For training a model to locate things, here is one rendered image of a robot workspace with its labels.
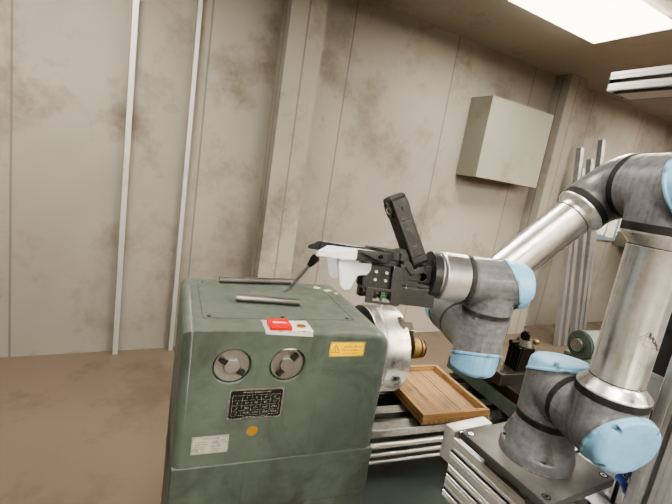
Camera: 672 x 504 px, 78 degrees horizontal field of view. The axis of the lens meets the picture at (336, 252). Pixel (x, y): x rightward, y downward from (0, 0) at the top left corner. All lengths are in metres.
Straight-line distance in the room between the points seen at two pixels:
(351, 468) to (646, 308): 0.98
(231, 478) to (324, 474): 0.28
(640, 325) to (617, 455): 0.22
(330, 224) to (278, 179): 0.78
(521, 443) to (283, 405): 0.61
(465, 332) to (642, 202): 0.34
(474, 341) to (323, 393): 0.66
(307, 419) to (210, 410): 0.28
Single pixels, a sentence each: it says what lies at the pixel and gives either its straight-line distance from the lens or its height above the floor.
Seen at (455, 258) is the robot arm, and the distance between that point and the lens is 0.65.
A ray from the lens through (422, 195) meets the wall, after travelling 4.56.
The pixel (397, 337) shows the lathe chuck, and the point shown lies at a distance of 1.46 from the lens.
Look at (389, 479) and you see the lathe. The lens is 1.88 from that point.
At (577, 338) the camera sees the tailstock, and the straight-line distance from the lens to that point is 2.29.
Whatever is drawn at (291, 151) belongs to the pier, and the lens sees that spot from 3.54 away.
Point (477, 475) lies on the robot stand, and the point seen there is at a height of 1.06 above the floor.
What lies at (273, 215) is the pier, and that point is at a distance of 3.54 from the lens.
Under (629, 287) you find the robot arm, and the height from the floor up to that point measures 1.58.
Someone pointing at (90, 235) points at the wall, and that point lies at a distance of 3.59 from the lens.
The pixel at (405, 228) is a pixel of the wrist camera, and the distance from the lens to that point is 0.63.
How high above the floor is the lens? 1.69
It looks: 11 degrees down
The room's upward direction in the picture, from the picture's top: 9 degrees clockwise
